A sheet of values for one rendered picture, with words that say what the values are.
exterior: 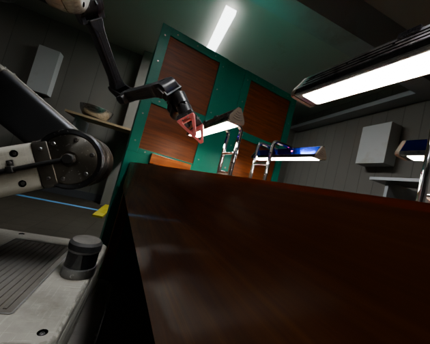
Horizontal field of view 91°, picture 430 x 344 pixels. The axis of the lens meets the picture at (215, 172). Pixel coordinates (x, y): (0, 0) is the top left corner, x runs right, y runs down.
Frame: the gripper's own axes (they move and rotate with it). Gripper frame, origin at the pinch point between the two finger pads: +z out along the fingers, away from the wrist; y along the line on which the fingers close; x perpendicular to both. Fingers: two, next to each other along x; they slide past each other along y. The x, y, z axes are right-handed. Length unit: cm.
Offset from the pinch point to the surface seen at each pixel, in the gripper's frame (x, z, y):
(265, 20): 101, -139, -140
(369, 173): 155, 62, -241
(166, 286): -2, 34, 52
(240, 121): 18.2, -3.5, -14.7
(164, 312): -2, 36, 53
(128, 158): -58, -32, -54
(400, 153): 66, 36, -17
